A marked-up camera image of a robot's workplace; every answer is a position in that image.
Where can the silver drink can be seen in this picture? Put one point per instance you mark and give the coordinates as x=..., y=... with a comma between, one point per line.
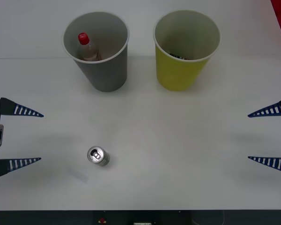
x=97, y=155

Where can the black robot torso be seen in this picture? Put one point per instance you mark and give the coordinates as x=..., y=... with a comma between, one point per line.
x=61, y=218

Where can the yellow-green plastic waste bin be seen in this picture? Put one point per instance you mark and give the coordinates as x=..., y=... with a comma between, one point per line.
x=178, y=75

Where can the black drink can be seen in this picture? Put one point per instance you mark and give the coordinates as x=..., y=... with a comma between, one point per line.
x=179, y=57

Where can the grey plastic waste bin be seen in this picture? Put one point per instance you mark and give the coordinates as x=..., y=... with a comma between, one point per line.
x=107, y=72

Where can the clear bottle with red cap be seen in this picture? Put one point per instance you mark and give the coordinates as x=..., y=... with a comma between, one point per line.
x=83, y=39

